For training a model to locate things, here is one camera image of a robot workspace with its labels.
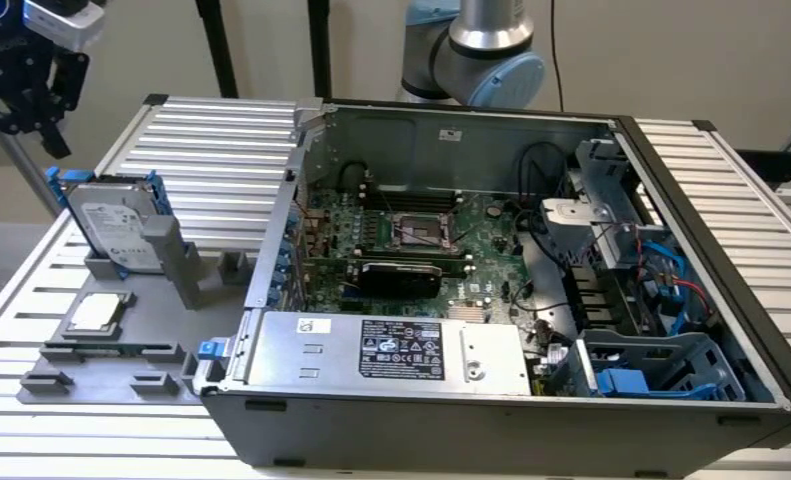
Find silver power supply unit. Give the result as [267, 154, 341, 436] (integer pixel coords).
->
[241, 309, 538, 397]

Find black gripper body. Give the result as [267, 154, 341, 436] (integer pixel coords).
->
[0, 0, 60, 101]

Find black open PC case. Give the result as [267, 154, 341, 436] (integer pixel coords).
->
[192, 96, 791, 470]

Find thin black motherboard wire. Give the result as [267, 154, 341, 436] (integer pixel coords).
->
[508, 279, 574, 326]

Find thin black cable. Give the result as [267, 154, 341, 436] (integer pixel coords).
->
[548, 0, 568, 112]

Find hard disk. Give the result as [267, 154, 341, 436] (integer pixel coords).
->
[44, 167, 175, 280]

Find blue case latch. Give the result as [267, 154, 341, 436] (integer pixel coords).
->
[196, 338, 228, 362]

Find aluminium post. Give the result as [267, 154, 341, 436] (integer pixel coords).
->
[0, 127, 64, 217]

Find silver chipset heat sink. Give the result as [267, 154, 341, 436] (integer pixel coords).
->
[446, 305, 491, 324]

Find black graphics card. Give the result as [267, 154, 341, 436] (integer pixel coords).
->
[343, 258, 447, 302]

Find aluminium frame with black bracket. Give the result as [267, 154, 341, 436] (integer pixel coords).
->
[732, 123, 791, 199]

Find black tripod leg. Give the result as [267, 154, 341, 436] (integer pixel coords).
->
[305, 0, 335, 99]
[192, 0, 240, 99]

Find black cable loop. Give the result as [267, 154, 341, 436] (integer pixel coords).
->
[339, 160, 371, 196]

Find green RAM stick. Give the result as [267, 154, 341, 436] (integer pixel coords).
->
[43, 340, 175, 352]

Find blue disk carrier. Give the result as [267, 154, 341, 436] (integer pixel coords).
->
[594, 368, 651, 399]

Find silver metal drive cage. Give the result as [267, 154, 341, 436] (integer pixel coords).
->
[539, 138, 676, 269]

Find CPU socket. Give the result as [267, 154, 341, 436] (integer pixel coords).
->
[379, 208, 464, 251]

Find silver CPU chip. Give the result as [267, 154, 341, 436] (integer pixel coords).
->
[64, 293, 133, 334]

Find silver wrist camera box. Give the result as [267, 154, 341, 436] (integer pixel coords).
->
[21, 0, 105, 51]

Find blue drive bay cage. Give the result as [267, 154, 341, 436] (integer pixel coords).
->
[567, 327, 751, 402]

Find blue wire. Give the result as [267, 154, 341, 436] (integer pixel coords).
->
[638, 238, 707, 341]

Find grey parts rack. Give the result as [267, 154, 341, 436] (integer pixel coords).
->
[15, 214, 267, 407]

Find black RAM slot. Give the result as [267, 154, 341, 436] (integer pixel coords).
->
[351, 247, 471, 256]
[348, 253, 471, 262]

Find green motherboard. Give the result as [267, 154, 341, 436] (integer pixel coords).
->
[292, 188, 574, 354]

